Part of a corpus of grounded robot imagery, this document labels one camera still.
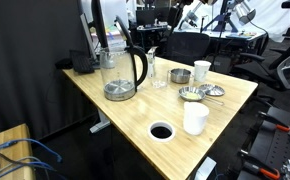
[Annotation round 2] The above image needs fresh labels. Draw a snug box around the glass electric kettle black handle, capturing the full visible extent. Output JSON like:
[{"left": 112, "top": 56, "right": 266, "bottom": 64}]
[{"left": 99, "top": 15, "right": 149, "bottom": 102}]

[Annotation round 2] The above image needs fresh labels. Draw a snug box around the small glass dish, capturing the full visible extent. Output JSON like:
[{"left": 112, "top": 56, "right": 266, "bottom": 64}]
[{"left": 151, "top": 79, "right": 168, "bottom": 89}]

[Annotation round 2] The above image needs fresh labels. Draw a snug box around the green soup carton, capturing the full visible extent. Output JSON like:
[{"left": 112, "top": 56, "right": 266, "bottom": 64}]
[{"left": 146, "top": 45, "right": 159, "bottom": 79}]

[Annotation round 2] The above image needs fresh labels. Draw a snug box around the white desk grommet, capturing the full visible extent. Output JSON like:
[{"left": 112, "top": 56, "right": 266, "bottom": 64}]
[{"left": 147, "top": 120, "right": 177, "bottom": 143}]

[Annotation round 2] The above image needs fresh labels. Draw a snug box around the small steel pot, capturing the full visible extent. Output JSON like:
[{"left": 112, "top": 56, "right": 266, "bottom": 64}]
[{"left": 167, "top": 68, "right": 193, "bottom": 84}]

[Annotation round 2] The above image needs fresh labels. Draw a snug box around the white table leg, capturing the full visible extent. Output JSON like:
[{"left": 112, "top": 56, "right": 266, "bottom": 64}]
[{"left": 89, "top": 109, "right": 112, "bottom": 134}]

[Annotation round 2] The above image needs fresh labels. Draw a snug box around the white ceramic mug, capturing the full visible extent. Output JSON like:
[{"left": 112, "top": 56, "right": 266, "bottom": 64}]
[{"left": 182, "top": 101, "right": 210, "bottom": 136}]

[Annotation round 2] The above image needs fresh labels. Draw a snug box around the white printed cardboard box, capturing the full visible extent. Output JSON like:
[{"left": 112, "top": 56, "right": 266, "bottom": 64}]
[{"left": 106, "top": 31, "right": 129, "bottom": 49}]

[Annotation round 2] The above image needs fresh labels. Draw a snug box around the white paper cup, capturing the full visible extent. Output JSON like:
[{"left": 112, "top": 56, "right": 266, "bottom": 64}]
[{"left": 193, "top": 60, "right": 212, "bottom": 83}]

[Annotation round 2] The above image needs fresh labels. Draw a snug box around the black mesh office chair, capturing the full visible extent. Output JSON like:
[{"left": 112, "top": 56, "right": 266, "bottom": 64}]
[{"left": 164, "top": 31, "right": 211, "bottom": 66}]

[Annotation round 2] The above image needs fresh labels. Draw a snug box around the empty steel bowl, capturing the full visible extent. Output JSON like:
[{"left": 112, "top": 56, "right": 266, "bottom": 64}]
[{"left": 198, "top": 83, "right": 226, "bottom": 97}]

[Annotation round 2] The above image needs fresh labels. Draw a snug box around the black computer monitor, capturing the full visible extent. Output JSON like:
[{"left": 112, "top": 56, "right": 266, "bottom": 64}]
[{"left": 76, "top": 0, "right": 109, "bottom": 68}]

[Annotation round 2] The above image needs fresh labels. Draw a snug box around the black perforated mounting board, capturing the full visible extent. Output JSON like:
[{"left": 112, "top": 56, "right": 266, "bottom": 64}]
[{"left": 237, "top": 106, "right": 290, "bottom": 180}]

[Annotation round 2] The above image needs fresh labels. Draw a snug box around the steel strainer bowl with handle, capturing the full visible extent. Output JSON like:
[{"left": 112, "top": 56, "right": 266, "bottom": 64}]
[{"left": 178, "top": 86, "right": 225, "bottom": 107}]

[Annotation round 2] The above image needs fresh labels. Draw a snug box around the blue cable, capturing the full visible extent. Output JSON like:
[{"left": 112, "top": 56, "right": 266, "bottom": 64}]
[
  {"left": 0, "top": 159, "right": 57, "bottom": 175},
  {"left": 0, "top": 138, "right": 63, "bottom": 164}
]

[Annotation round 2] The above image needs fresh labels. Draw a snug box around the orange handled clamp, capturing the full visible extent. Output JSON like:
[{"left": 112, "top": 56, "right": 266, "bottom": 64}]
[
  {"left": 257, "top": 111, "right": 290, "bottom": 133},
  {"left": 239, "top": 149, "right": 281, "bottom": 180}
]

